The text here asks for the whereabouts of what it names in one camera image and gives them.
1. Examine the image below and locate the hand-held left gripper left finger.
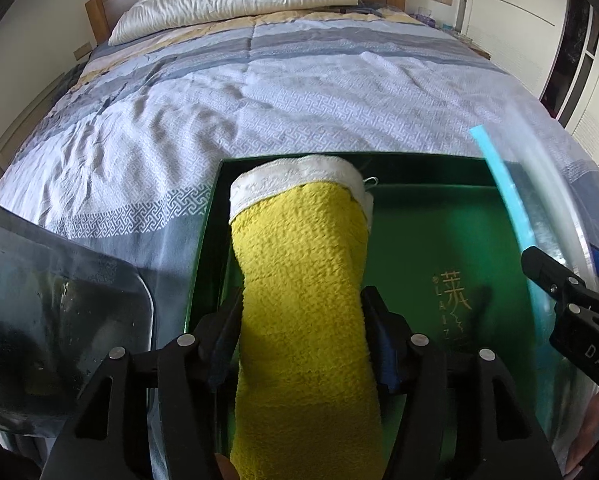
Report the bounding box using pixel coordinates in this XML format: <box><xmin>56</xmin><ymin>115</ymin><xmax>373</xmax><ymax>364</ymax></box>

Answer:
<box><xmin>39</xmin><ymin>287</ymin><xmax>245</xmax><ymax>480</ymax></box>

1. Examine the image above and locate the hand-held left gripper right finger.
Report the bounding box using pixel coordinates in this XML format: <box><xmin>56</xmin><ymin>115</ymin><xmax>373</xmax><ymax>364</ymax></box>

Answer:
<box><xmin>360</xmin><ymin>285</ymin><xmax>563</xmax><ymax>480</ymax></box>

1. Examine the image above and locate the clear plastic bag blue edge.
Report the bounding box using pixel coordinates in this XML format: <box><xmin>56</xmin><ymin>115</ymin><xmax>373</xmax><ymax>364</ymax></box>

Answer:
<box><xmin>469</xmin><ymin>124</ymin><xmax>597</xmax><ymax>411</ymax></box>

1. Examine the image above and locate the yellow towel with white edge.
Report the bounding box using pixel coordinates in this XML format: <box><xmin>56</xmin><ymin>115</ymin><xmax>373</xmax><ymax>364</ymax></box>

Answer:
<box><xmin>228</xmin><ymin>156</ymin><xmax>386</xmax><ymax>480</ymax></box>

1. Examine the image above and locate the green box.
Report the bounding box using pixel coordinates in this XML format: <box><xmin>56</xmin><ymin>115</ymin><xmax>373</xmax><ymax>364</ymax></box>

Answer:
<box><xmin>182</xmin><ymin>152</ymin><xmax>575</xmax><ymax>480</ymax></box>

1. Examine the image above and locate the clear grey plastic container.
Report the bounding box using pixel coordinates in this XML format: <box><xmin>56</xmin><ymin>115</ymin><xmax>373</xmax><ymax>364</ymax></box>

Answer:
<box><xmin>0</xmin><ymin>195</ymin><xmax>156</xmax><ymax>428</ymax></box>

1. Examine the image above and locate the striped blue yellow blanket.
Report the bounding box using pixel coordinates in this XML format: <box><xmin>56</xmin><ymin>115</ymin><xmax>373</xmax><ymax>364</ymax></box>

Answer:
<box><xmin>0</xmin><ymin>2</ymin><xmax>599</xmax><ymax>480</ymax></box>

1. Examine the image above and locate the white wardrobe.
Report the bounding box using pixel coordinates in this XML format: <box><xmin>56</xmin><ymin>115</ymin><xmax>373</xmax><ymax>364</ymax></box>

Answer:
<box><xmin>454</xmin><ymin>0</ymin><xmax>599</xmax><ymax>201</ymax></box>

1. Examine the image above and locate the wooden bed headboard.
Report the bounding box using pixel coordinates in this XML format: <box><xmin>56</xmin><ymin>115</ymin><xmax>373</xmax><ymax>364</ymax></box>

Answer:
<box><xmin>84</xmin><ymin>0</ymin><xmax>409</xmax><ymax>45</ymax></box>

